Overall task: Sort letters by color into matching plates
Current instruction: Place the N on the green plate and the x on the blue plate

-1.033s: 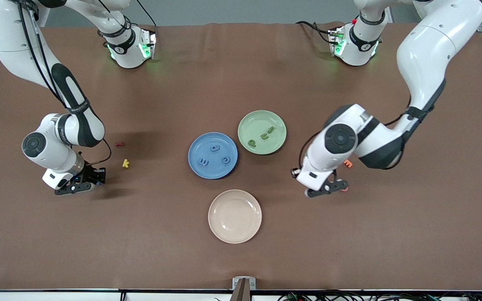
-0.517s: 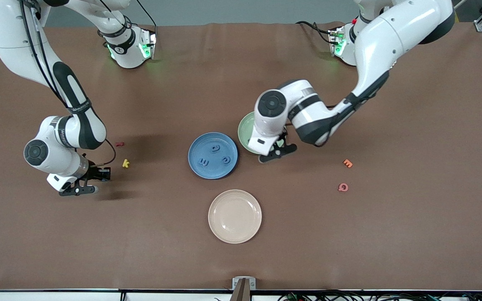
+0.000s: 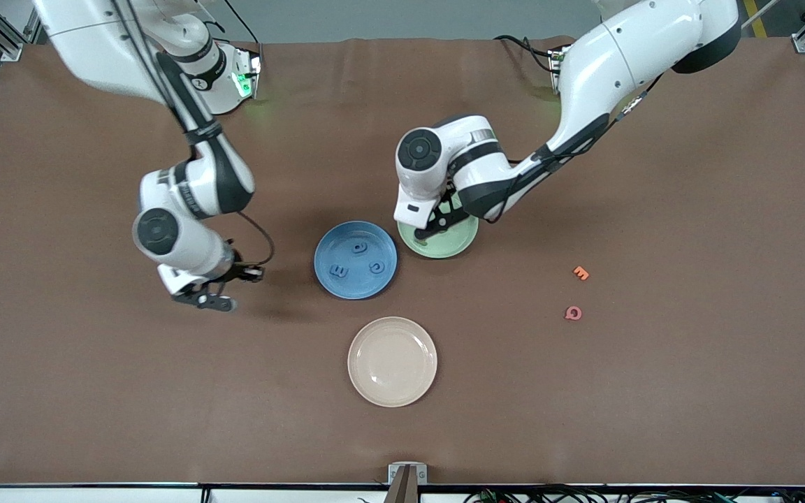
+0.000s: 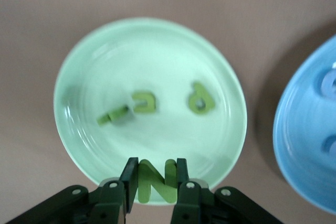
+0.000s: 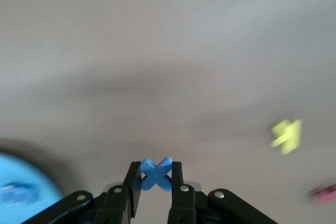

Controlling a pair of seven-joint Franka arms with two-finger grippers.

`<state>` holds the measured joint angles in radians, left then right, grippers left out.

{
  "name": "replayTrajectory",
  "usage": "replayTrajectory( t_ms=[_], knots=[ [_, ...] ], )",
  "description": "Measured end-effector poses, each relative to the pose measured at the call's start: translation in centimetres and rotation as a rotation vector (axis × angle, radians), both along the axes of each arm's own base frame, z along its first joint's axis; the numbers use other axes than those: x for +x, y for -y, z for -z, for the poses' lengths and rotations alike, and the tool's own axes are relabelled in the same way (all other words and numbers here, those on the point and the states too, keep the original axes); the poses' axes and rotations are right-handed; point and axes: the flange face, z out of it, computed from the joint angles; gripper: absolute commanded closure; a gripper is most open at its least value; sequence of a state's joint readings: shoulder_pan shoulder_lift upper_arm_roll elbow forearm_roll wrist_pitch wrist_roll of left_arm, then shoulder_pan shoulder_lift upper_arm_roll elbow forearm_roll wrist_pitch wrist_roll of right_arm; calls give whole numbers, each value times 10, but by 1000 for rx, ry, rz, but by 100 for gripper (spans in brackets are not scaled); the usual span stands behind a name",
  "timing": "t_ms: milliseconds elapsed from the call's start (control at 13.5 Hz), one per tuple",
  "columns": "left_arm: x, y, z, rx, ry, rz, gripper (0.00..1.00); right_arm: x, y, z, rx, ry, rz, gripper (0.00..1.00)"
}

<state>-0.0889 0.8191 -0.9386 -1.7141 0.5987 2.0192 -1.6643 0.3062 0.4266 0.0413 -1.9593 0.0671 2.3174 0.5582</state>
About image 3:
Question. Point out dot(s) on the blue plate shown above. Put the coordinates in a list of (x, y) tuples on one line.
[(357, 286)]

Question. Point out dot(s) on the blue letter a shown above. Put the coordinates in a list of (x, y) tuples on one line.
[(363, 248)]

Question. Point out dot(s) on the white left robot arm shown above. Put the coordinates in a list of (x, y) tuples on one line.
[(619, 49)]

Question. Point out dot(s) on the orange letter E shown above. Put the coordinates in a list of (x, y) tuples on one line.
[(581, 272)]

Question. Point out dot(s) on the white table edge rail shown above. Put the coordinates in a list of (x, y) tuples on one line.
[(60, 497)]

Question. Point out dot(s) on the beige plate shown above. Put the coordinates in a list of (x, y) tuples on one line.
[(392, 362)]

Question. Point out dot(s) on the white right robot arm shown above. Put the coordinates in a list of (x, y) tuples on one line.
[(95, 42)]

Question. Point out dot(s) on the grey tapered post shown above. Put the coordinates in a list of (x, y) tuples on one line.
[(402, 490)]

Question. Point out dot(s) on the blue letter c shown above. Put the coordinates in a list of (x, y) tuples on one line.
[(372, 267)]

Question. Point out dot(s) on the green plate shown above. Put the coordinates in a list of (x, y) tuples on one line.
[(455, 246)]

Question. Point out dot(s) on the pink letter Q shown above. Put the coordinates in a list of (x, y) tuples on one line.
[(567, 313)]

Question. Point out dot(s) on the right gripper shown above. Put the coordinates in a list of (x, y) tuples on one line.
[(240, 271)]

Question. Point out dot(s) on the brown table cover sheet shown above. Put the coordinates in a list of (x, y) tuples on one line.
[(95, 391)]

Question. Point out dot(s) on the silver clamp bracket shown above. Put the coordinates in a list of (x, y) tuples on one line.
[(394, 471)]

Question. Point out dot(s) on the blue letter E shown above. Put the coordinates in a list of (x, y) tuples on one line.
[(337, 272)]

